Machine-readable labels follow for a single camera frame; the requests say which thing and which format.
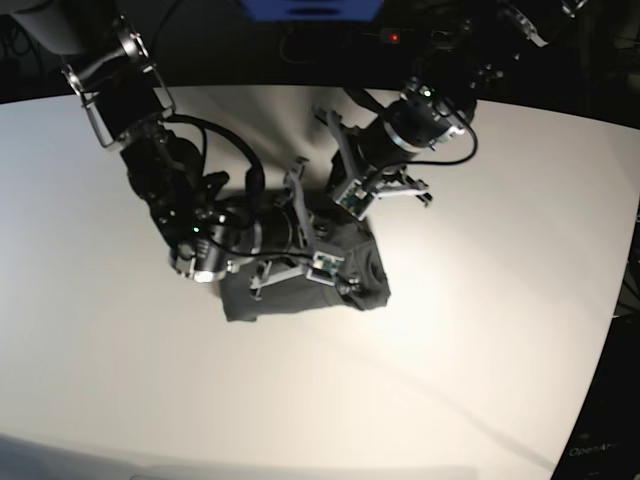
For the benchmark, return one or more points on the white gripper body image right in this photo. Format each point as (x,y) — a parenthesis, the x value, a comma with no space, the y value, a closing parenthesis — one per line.
(370,163)

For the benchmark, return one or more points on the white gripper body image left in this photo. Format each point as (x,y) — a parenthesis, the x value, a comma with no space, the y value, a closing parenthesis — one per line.
(291,245)

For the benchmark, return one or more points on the dark grey T-shirt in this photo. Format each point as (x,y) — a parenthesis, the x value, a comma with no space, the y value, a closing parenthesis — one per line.
(343,268)

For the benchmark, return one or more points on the black power strip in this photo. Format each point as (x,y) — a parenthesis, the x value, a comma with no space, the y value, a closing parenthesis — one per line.
(396,36)

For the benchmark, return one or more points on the blue plastic box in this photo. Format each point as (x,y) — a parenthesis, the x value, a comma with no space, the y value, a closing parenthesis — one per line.
(312,10)

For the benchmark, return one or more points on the black OpenArm case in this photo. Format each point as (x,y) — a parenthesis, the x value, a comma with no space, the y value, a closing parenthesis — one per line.
(604,443)

